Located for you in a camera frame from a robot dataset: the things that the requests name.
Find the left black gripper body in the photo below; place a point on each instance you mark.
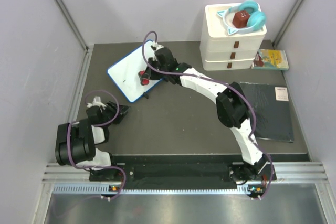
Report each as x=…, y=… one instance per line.
x=109, y=114

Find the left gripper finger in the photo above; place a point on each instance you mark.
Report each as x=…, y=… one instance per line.
x=119, y=119
x=122, y=109

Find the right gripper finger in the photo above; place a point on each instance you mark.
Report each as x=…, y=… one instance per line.
x=147, y=72
x=153, y=77

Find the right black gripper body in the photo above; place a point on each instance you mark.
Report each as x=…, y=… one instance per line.
x=163, y=69

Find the red whiteboard eraser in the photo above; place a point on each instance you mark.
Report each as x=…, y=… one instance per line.
x=144, y=78

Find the blue framed whiteboard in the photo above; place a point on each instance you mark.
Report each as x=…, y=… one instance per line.
x=124, y=73

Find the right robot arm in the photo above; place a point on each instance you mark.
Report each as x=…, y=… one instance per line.
x=232, y=108

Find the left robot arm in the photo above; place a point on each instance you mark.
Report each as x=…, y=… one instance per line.
x=82, y=139

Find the white three drawer organizer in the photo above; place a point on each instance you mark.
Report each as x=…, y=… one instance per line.
x=219, y=51

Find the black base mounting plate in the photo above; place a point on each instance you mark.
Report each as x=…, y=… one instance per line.
x=160, y=169

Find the brown cube toy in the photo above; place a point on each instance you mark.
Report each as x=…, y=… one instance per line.
x=240, y=19

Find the teal cat ear headphones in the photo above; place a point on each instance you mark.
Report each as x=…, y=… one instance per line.
x=256, y=21

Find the illustrated yellow teal book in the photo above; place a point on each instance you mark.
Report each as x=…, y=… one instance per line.
x=270, y=59

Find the dark blue notebook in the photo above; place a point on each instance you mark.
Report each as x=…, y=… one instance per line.
x=272, y=110

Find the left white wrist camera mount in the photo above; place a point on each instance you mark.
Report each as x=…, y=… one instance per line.
x=96, y=102

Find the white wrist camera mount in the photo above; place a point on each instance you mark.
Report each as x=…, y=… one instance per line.
x=155, y=46
x=96, y=102

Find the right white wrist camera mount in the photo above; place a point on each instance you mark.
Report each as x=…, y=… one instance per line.
x=155, y=46

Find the grey wire whiteboard stand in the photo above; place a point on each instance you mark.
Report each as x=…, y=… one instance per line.
x=145, y=95

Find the aluminium frame rail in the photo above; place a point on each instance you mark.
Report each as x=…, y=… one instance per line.
x=77, y=85

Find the slotted grey cable duct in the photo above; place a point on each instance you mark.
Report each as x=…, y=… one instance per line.
x=106, y=189

